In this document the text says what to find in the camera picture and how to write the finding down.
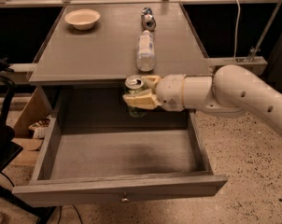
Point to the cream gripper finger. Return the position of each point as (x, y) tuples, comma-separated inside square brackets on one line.
[(151, 81), (145, 99)]

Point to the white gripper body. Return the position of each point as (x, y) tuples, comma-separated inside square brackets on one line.
[(169, 92)]

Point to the green soda can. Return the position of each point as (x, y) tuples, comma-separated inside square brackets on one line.
[(133, 85)]

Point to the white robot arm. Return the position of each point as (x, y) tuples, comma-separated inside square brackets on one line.
[(230, 92)]

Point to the silver blue can lying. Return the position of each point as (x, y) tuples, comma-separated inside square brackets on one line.
[(147, 19)]

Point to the grey cabinet with top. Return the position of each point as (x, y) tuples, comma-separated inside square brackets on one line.
[(85, 71)]

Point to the open grey top drawer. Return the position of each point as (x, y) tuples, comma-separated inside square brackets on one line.
[(101, 159)]

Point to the round metal drawer knob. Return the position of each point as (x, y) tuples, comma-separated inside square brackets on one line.
[(125, 200)]

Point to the clear plastic water bottle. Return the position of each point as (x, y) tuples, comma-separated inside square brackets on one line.
[(145, 56)]

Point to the white paper bowl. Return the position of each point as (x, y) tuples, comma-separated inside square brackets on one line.
[(82, 19)]

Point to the metal diagonal rod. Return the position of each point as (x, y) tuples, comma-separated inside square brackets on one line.
[(252, 52)]

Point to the cardboard box pieces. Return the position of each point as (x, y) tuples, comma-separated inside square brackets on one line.
[(30, 130)]

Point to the black chair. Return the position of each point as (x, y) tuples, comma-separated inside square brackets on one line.
[(9, 151)]

